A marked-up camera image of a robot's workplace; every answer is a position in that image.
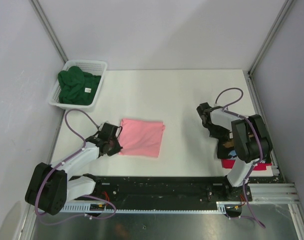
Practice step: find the white slotted cable duct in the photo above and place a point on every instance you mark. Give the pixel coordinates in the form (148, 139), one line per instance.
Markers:
(206, 208)

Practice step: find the left aluminium frame post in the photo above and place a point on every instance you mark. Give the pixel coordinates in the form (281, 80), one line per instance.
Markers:
(48, 29)

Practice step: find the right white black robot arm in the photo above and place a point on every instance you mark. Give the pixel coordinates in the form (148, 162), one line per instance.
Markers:
(241, 170)

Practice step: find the right aluminium frame post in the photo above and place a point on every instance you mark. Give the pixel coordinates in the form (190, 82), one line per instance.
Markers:
(275, 28)

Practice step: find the black printed t-shirt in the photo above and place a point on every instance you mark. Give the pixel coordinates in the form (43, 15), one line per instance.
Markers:
(224, 147)

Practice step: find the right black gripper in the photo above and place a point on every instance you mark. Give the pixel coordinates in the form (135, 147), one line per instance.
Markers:
(224, 133)

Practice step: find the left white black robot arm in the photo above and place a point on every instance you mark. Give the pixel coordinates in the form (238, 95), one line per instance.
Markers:
(51, 186)

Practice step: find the pink t-shirt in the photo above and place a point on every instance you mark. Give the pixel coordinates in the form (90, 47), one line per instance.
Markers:
(141, 138)

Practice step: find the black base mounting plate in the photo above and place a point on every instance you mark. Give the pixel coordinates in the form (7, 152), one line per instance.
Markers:
(212, 189)

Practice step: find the red t-shirt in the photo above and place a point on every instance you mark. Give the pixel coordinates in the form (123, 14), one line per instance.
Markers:
(229, 163)

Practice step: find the aluminium frame post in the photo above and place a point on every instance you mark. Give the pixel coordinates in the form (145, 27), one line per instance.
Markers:
(275, 28)
(48, 29)

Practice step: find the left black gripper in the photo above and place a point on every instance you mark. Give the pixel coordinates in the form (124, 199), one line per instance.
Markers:
(116, 149)

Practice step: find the green t-shirt in basket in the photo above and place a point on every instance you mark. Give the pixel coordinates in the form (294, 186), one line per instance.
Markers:
(77, 87)

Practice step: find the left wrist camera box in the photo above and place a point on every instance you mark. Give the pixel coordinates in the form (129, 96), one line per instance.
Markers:
(109, 132)

